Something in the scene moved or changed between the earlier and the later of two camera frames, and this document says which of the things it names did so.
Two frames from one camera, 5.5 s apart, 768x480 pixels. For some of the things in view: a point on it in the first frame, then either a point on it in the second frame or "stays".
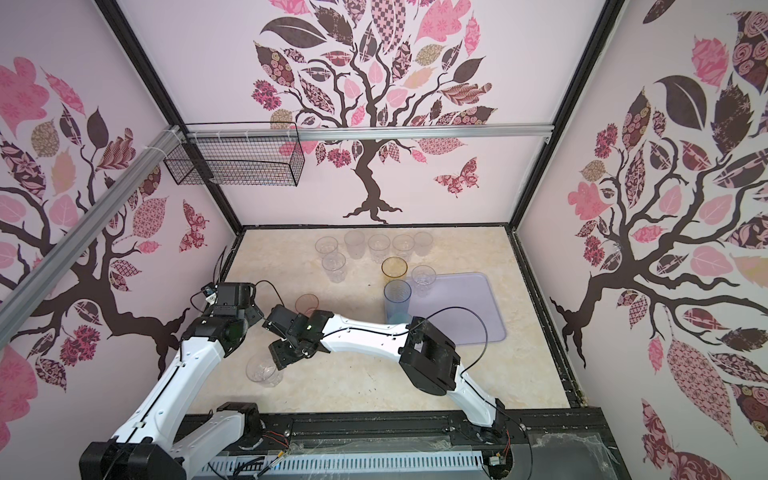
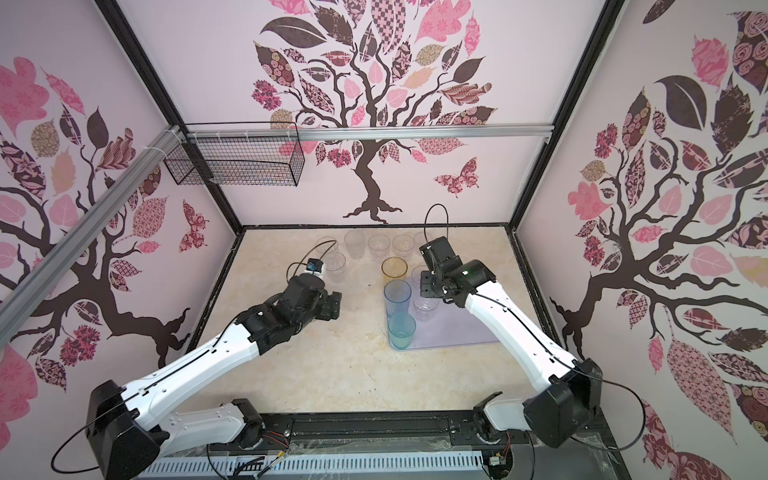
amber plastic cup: (394, 267) stays
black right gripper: (280, 355) to (425, 292)
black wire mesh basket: (266, 153) stays
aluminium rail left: (36, 283) stays
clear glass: (423, 277) stays
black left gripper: (254, 313) to (329, 305)
